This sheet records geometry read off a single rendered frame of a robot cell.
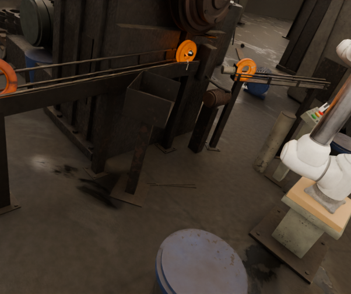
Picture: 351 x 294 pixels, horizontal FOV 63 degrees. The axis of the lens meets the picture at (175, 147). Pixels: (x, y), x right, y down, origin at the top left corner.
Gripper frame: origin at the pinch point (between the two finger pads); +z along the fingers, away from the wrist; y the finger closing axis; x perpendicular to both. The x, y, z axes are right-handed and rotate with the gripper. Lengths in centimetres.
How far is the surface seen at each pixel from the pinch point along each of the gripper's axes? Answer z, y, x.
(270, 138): 43.5, 2.5, -6.0
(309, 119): 10.8, 4.7, 1.1
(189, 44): 14, 63, -75
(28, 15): 87, 102, -190
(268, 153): 53, 2, 2
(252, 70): 16, 10, -51
